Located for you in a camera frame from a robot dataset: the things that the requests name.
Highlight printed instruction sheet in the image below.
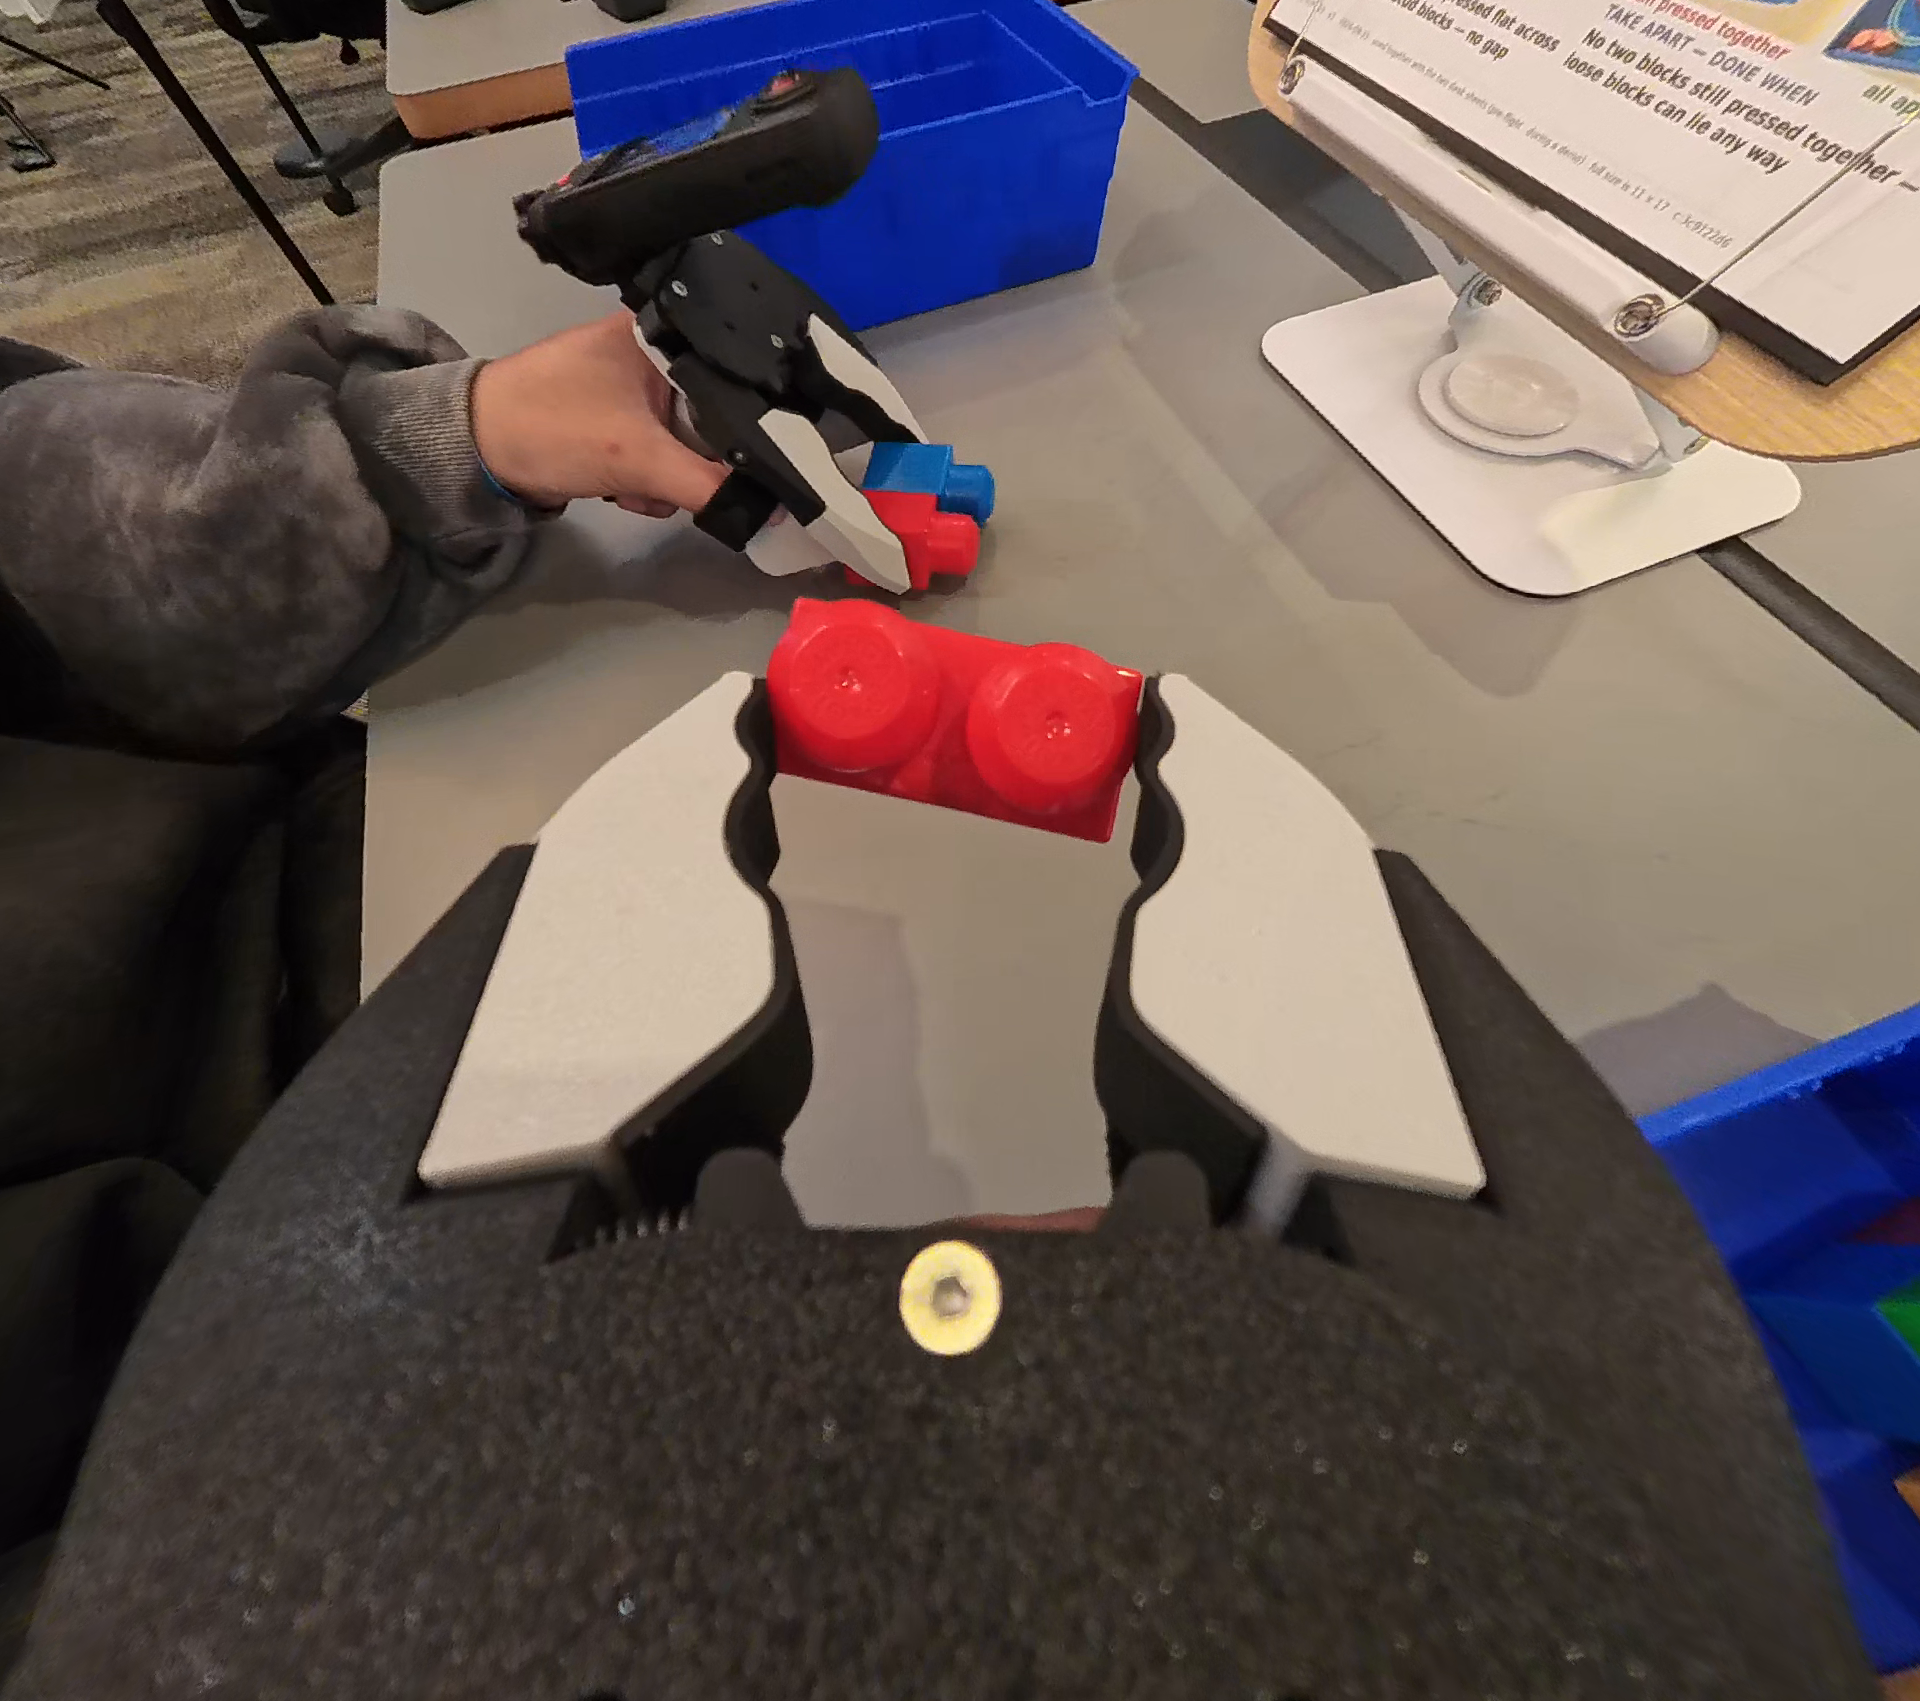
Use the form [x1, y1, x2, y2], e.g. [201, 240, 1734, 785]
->
[1269, 0, 1920, 382]

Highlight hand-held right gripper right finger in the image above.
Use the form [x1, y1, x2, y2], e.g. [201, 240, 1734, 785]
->
[1099, 676, 1490, 1199]

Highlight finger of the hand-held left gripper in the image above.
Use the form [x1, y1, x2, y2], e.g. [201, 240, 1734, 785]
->
[807, 311, 931, 448]
[744, 407, 918, 599]

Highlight person's left forearm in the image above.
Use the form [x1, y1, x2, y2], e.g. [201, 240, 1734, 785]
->
[0, 305, 568, 757]

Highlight red two-stud block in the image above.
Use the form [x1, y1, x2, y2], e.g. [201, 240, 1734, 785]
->
[765, 594, 1145, 845]

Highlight white instruction stand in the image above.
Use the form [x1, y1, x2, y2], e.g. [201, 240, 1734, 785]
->
[1251, 0, 1920, 459]

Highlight red one-stud block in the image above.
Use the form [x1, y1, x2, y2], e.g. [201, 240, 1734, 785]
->
[873, 488, 984, 599]

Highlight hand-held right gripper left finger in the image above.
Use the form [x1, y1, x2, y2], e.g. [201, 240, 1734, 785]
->
[417, 676, 816, 1191]

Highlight blue plastic bin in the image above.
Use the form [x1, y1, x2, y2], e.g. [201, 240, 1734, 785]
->
[568, 0, 1140, 329]
[1638, 1006, 1920, 1673]

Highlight blue one-stud block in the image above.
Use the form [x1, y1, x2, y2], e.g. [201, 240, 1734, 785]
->
[862, 440, 996, 525]

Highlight person's dark clothing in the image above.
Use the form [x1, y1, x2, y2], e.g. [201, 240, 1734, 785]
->
[0, 709, 370, 1583]

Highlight black tripod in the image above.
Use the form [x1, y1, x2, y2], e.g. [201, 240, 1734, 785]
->
[0, 0, 335, 310]

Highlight person's left hand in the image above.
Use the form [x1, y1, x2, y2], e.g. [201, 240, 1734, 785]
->
[479, 311, 727, 523]

